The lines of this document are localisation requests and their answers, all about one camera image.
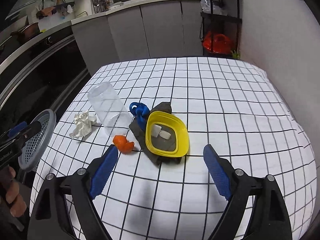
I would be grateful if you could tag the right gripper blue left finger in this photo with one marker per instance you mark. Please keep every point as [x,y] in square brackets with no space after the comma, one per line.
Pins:
[50,217]

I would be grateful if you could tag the person's left hand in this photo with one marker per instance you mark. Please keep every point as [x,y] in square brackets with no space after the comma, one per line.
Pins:
[12,192]

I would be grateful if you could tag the white square eraser block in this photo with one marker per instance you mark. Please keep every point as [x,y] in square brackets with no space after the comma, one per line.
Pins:
[155,130]

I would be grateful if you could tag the white small capsule block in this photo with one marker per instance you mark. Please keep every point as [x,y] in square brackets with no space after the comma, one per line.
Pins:
[164,134]

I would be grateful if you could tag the black built-in oven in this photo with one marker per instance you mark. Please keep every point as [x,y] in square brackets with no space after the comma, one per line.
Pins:
[46,72]

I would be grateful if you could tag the white tissue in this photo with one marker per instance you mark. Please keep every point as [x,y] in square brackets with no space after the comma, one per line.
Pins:
[83,124]

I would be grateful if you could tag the black storage shelf rack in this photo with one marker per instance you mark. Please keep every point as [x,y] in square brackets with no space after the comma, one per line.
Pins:
[229,24]

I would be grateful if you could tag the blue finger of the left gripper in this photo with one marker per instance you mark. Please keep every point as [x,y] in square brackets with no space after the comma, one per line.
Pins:
[17,129]

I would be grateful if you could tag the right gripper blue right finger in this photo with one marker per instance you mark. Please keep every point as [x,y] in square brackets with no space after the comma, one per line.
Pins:
[269,218]

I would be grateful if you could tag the clear plastic cup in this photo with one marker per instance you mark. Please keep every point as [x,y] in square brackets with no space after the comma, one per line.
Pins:
[109,109]

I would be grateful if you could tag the grey kitchen cabinets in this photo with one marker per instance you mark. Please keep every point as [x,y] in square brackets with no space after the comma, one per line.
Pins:
[147,31]

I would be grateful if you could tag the dark grey rag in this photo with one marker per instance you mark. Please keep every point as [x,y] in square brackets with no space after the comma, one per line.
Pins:
[141,114]

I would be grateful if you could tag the copper cooking pot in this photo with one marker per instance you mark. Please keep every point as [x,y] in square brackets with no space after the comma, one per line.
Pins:
[27,32]

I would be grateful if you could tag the yellow plastic bowl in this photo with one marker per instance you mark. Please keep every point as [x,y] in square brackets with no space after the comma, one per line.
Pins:
[178,144]

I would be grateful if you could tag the orange peel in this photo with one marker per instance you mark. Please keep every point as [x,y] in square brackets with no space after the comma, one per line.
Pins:
[122,144]

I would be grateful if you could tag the clear plastic bag on shelf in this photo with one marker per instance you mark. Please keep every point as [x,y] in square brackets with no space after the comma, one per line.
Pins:
[212,6]

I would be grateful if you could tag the red plastic bag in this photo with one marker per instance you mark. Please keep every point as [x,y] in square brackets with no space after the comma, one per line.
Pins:
[217,43]

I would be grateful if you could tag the grey perforated trash bin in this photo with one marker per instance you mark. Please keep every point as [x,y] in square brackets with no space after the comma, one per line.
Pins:
[35,147]

